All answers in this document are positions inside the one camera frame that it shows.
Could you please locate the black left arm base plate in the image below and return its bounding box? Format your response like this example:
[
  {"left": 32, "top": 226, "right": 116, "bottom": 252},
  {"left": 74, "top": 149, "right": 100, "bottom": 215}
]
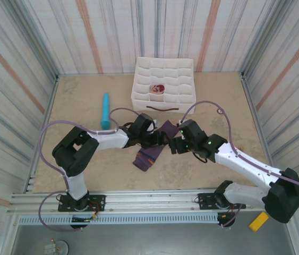
[{"left": 58, "top": 194, "right": 106, "bottom": 213}]

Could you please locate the dark purple sock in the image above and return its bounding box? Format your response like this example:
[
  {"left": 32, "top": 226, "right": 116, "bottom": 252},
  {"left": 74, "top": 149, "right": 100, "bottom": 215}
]
[{"left": 132, "top": 120, "right": 178, "bottom": 174}]

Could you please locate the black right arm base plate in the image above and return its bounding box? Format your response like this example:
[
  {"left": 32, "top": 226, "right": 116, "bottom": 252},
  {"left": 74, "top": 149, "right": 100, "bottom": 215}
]
[{"left": 197, "top": 192, "right": 246, "bottom": 213}]

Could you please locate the brown strap handle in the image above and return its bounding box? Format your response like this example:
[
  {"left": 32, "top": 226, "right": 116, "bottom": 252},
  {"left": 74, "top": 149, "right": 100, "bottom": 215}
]
[{"left": 146, "top": 105, "right": 180, "bottom": 112}]

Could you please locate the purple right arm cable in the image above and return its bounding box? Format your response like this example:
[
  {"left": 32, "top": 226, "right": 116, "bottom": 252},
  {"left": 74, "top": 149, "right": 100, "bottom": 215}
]
[{"left": 181, "top": 100, "right": 299, "bottom": 228}]

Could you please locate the long aluminium base rail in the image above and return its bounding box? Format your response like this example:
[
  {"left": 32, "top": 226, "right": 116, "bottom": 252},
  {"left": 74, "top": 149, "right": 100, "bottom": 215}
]
[{"left": 7, "top": 185, "right": 297, "bottom": 216}]

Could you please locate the red item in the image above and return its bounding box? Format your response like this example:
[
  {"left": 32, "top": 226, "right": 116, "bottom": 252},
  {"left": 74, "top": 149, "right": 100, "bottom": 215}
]
[{"left": 150, "top": 84, "right": 166, "bottom": 96}]

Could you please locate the aluminium side rail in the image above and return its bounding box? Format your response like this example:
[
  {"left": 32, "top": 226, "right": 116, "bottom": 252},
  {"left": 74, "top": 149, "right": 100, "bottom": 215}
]
[
  {"left": 23, "top": 75, "right": 59, "bottom": 192},
  {"left": 241, "top": 72, "right": 280, "bottom": 190}
]

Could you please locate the grey slotted cable duct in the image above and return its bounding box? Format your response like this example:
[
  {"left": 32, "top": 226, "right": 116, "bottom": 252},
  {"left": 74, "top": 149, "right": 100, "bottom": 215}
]
[{"left": 18, "top": 214, "right": 220, "bottom": 226}]

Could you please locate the grey round metal disc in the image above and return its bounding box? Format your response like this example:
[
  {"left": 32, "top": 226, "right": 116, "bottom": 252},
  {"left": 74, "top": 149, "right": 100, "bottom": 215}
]
[{"left": 44, "top": 237, "right": 70, "bottom": 255}]

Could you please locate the yellow block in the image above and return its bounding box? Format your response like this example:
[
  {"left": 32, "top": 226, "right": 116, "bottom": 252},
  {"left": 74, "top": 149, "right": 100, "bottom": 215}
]
[{"left": 249, "top": 211, "right": 270, "bottom": 233}]

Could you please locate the teal cylinder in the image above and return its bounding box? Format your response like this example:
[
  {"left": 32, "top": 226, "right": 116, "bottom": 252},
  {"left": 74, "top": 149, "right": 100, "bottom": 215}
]
[{"left": 100, "top": 92, "right": 112, "bottom": 131}]

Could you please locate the white fabric organizer box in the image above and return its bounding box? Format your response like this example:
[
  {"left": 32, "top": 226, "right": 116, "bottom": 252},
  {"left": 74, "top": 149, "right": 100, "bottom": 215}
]
[{"left": 130, "top": 56, "right": 197, "bottom": 115}]

